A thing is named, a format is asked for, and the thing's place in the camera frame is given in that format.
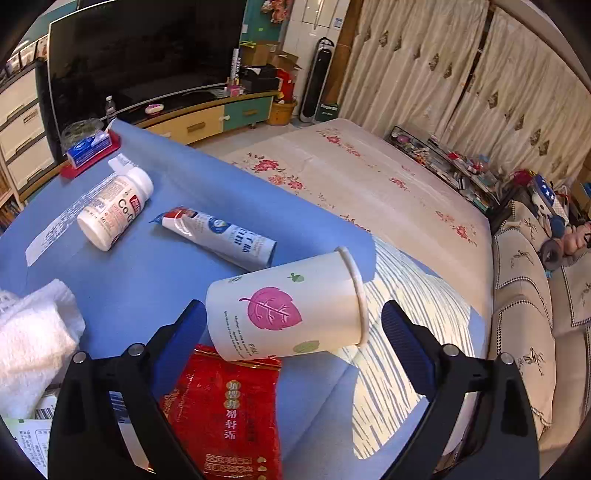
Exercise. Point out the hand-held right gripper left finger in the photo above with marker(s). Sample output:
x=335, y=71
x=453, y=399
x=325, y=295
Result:
x=184, y=341

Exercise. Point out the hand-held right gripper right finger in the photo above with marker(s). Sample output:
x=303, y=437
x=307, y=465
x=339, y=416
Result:
x=406, y=346

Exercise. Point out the red snack packet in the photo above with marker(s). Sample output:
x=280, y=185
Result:
x=231, y=415

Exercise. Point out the white paper cup pink leaf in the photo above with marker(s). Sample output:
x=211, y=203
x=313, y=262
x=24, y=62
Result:
x=277, y=314

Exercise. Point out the white blue toothpaste tube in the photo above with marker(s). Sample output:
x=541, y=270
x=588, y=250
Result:
x=221, y=235

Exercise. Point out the white supplement bottle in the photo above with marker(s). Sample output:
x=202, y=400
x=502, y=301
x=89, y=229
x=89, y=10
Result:
x=115, y=207

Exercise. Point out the white paper towel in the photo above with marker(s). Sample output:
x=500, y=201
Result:
x=32, y=341

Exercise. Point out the blue tablecloth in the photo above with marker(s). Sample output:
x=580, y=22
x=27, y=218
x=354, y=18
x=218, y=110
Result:
x=138, y=286

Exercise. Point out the beige sofa with deer covers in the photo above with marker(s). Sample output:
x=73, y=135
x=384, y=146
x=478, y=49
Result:
x=521, y=323

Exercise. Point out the grey neck pillow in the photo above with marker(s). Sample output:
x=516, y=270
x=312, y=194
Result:
x=551, y=256

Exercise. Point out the long white receipt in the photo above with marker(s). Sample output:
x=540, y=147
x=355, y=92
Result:
x=51, y=230

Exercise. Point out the floral bed sheet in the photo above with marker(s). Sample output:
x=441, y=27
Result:
x=369, y=175

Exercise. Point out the cluttered low shelf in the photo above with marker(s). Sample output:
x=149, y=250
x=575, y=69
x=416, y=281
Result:
x=448, y=161

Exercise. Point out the small cardboard box with barcode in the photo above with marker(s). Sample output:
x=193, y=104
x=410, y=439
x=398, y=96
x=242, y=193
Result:
x=27, y=447

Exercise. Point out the pile of plush toys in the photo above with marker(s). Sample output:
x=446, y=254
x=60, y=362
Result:
x=568, y=221

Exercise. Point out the star patterned plush toy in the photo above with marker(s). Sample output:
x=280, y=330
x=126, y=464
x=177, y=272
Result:
x=544, y=193

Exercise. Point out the blue tissue pack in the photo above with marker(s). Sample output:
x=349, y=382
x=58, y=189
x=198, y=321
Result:
x=87, y=147

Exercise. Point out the yellow teal television cabinet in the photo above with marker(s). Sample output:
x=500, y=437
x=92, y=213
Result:
x=194, y=122

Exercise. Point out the pink small dish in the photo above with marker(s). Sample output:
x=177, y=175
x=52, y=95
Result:
x=154, y=108

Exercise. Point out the glass ashtray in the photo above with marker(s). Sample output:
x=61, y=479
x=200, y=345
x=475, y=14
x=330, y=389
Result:
x=78, y=129

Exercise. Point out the clear water bottle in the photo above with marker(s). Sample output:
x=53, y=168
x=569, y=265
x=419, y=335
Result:
x=110, y=108

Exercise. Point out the yellow woven basket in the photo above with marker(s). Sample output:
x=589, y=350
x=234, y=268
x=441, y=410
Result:
x=281, y=114

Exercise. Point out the white drawer unit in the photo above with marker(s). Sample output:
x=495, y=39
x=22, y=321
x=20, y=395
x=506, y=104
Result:
x=23, y=129

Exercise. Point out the white tower fan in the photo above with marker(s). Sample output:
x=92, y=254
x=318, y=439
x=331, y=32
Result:
x=318, y=83

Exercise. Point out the beige patterned curtain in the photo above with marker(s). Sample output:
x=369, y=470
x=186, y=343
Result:
x=406, y=60
x=521, y=92

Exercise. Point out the black television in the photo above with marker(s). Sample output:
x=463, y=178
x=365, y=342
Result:
x=138, y=55

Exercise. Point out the open cardboard box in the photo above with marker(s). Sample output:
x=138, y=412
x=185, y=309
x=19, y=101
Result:
x=258, y=53
x=286, y=61

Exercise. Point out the white tall cabinet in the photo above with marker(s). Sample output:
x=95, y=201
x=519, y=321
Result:
x=304, y=23

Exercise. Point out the artificial flower wall decoration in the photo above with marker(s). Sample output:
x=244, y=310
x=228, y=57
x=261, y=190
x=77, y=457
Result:
x=273, y=10

